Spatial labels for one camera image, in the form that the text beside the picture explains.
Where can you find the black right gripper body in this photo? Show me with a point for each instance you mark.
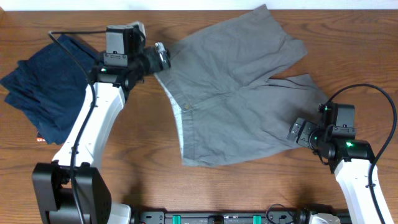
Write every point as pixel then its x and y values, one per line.
pixel 310 136

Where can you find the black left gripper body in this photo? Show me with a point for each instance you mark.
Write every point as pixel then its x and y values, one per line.
pixel 154 66

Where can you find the grey shorts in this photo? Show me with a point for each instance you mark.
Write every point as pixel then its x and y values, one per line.
pixel 228 103

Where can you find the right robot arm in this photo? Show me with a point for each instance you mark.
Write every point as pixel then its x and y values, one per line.
pixel 350 160

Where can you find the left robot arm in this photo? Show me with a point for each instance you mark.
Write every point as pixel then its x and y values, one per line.
pixel 70 188

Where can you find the folded dark navy garment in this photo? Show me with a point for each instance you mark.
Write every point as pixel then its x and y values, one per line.
pixel 50 89

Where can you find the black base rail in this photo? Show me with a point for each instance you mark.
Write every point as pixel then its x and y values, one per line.
pixel 271 216

